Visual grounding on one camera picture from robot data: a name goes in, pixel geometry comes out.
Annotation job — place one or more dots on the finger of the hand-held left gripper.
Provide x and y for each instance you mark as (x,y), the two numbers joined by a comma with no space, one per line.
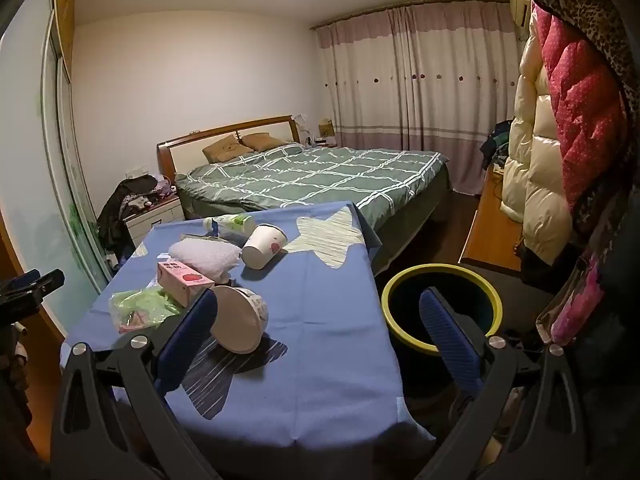
(45,281)

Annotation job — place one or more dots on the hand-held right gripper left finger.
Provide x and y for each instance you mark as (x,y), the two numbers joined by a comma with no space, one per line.
(187,340)

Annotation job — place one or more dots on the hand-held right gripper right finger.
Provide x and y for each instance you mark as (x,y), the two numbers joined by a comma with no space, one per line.
(447,340)

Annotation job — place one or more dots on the white paper bowl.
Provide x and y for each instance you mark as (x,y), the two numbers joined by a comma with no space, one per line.
(235,320)

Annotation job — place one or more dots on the green plastic bag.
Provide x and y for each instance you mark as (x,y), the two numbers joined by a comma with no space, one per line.
(140,305)

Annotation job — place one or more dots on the pink carton box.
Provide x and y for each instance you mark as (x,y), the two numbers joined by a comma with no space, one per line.
(182,280)

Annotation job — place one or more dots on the yellow rimmed dark bin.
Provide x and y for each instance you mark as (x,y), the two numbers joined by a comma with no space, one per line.
(400,280)

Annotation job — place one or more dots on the white paper towel wad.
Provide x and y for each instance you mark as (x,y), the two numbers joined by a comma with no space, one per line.
(205,255)

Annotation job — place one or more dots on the white paper cup red print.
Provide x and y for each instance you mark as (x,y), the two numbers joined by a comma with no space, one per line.
(262,250)

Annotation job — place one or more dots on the beige bag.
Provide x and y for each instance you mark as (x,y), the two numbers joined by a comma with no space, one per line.
(550,317)

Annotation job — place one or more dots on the dark jacket pile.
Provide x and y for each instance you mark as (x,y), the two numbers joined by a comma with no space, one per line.
(117,205)

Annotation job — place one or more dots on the wooden desk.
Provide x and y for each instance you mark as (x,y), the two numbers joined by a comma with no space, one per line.
(490,230)

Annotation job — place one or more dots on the white nightstand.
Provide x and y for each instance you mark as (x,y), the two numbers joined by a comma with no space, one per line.
(150,222)

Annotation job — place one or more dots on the glass door wardrobe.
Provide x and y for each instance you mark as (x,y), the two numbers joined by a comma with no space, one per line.
(30,160)

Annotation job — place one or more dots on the blue star print tablecloth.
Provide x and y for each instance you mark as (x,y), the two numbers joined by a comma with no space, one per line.
(325,310)

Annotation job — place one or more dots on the wooden bed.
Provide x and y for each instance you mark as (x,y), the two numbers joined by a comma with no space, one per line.
(415,200)

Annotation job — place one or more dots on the pink floral bag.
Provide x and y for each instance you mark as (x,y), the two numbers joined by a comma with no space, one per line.
(582,290)

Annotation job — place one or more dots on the pink purple cloth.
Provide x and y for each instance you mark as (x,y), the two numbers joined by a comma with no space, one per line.
(164,187)

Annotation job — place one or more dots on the dark hanging coat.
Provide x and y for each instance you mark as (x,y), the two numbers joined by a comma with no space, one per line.
(615,285)

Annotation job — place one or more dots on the brown pillow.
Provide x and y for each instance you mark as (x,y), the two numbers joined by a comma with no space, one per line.
(225,149)
(262,141)

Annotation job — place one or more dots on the dark clothes heap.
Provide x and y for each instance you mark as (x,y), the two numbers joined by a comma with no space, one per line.
(497,142)

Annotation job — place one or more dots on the green checked duvet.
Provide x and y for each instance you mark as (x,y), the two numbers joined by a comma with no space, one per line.
(325,175)

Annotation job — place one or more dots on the white bedside lamp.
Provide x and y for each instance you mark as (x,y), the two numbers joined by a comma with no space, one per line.
(301,127)

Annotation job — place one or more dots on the pink and white curtain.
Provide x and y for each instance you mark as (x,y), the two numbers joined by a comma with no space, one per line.
(400,85)

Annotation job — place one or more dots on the red dotted puffer jacket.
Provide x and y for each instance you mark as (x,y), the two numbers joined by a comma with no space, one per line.
(575,110)

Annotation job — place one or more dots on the white air conditioner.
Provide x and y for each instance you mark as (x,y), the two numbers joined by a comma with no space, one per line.
(519,5)

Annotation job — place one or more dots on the leopard print scarf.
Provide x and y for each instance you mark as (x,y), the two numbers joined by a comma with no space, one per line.
(600,15)

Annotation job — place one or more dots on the white wall socket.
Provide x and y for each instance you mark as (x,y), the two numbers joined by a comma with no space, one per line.
(135,172)

